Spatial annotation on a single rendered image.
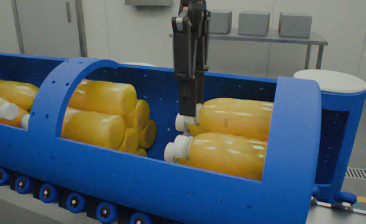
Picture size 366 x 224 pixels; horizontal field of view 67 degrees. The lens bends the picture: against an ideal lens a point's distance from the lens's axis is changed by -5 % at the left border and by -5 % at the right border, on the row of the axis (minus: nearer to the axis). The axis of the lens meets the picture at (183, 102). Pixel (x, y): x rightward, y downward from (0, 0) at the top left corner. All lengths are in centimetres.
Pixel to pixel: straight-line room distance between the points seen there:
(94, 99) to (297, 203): 40
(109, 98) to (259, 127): 28
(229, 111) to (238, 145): 6
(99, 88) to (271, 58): 351
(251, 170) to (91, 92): 34
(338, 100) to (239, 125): 71
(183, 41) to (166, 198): 24
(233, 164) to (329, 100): 74
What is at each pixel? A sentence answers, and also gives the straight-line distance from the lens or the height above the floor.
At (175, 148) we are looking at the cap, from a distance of 48.
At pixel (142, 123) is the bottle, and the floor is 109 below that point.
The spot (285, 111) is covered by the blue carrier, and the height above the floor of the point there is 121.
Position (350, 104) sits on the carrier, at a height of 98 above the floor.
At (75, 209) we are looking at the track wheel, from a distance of 64.
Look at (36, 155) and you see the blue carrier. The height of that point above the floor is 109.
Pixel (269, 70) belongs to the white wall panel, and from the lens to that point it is 402.
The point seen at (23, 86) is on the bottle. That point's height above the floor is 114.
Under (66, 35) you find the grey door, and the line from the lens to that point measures 476.
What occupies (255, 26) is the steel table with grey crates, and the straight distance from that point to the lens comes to 315.
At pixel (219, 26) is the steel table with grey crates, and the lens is 317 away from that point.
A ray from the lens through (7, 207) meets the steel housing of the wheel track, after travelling 82.
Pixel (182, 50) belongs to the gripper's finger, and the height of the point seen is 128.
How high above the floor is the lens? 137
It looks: 22 degrees down
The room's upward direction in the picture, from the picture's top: straight up
